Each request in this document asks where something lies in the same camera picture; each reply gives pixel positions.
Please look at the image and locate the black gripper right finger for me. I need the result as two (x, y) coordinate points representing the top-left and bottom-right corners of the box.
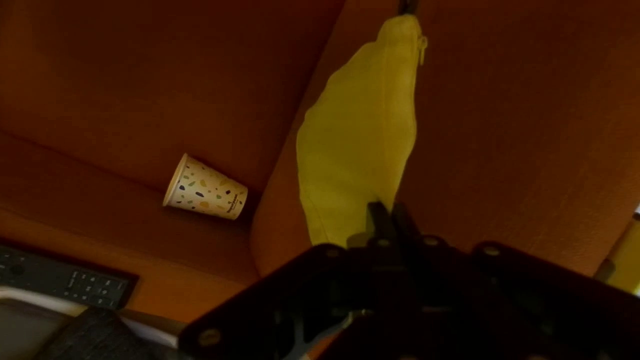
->
(391, 202), (424, 249)

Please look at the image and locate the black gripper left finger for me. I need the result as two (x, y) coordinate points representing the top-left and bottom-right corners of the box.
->
(364, 198), (395, 250)

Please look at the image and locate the yellow cloth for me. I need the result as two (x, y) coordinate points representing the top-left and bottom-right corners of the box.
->
(294, 15), (431, 250)

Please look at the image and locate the patterned paper cup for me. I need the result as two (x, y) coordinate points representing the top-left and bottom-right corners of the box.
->
(162, 152), (251, 222)

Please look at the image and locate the orange fabric armchair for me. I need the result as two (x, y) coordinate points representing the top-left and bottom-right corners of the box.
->
(0, 0), (640, 360)

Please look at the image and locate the black remote control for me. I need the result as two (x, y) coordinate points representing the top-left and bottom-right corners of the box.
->
(0, 242), (141, 313)

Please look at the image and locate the white wooden chair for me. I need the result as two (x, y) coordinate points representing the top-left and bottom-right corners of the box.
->
(0, 287), (190, 353)

